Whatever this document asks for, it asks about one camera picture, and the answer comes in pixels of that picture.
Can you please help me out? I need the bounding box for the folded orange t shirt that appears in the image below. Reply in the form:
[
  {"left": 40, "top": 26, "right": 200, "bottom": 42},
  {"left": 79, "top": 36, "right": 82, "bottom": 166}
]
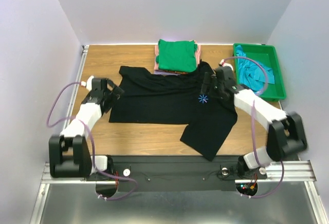
[{"left": 164, "top": 71, "right": 188, "bottom": 75}]

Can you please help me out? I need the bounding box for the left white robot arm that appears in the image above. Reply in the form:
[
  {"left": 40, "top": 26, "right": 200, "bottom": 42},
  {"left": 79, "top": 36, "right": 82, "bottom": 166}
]
[{"left": 46, "top": 76, "right": 124, "bottom": 178}]

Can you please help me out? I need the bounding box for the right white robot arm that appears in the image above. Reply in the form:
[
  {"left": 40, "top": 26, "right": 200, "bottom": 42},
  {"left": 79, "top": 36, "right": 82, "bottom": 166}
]
[{"left": 200, "top": 66, "right": 307, "bottom": 178}]

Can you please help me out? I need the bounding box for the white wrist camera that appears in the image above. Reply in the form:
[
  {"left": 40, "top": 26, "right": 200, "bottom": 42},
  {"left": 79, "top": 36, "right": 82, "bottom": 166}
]
[
  {"left": 80, "top": 76, "right": 94, "bottom": 91},
  {"left": 219, "top": 59, "right": 234, "bottom": 71}
]

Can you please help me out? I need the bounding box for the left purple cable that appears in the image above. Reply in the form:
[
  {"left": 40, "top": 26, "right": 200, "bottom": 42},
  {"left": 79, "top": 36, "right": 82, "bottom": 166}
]
[{"left": 46, "top": 82, "right": 138, "bottom": 201}]

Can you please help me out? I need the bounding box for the black t shirt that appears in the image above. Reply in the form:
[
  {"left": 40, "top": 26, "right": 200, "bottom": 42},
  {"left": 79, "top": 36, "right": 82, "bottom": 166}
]
[{"left": 109, "top": 62, "right": 237, "bottom": 161}]

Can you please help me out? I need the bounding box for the green plastic tray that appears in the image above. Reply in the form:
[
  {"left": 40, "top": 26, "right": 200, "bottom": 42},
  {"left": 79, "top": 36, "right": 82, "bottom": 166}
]
[{"left": 233, "top": 43, "right": 286, "bottom": 102}]

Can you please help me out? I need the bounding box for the purple cable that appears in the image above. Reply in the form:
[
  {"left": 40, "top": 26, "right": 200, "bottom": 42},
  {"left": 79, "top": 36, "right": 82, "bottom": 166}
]
[
  {"left": 223, "top": 56, "right": 285, "bottom": 199},
  {"left": 46, "top": 82, "right": 138, "bottom": 201}
]

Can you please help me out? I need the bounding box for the aluminium frame rail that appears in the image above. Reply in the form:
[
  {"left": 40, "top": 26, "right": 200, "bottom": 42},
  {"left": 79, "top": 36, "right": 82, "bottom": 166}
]
[{"left": 46, "top": 46, "right": 93, "bottom": 179}]

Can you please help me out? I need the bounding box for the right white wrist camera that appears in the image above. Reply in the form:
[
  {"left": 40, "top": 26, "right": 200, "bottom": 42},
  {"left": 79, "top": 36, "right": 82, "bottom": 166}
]
[{"left": 219, "top": 59, "right": 234, "bottom": 71}]

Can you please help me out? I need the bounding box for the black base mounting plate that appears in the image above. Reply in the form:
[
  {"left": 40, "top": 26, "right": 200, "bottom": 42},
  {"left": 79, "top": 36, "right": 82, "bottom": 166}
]
[{"left": 95, "top": 154, "right": 268, "bottom": 193}]

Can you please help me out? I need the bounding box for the folded green t shirt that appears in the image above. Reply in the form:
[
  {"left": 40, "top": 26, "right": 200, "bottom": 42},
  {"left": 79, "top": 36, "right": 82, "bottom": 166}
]
[{"left": 156, "top": 39, "right": 197, "bottom": 73}]

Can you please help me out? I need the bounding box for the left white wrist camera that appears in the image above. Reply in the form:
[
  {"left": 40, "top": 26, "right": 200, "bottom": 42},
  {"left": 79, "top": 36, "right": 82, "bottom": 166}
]
[{"left": 80, "top": 76, "right": 94, "bottom": 91}]

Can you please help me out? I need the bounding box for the teal t shirt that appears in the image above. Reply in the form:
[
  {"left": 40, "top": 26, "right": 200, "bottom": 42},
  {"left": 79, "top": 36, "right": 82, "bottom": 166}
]
[{"left": 235, "top": 45, "right": 275, "bottom": 92}]

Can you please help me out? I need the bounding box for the folded pink t shirt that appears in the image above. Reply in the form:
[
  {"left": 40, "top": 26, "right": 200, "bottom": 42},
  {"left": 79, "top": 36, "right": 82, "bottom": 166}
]
[{"left": 154, "top": 44, "right": 201, "bottom": 71}]

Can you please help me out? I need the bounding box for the folded lavender t shirt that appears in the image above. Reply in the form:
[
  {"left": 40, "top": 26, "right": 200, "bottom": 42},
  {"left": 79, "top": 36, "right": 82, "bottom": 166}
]
[{"left": 153, "top": 70, "right": 178, "bottom": 76}]

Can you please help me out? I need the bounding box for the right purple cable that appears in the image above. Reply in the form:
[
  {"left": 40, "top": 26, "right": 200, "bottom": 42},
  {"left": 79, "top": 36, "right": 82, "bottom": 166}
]
[{"left": 223, "top": 56, "right": 285, "bottom": 199}]

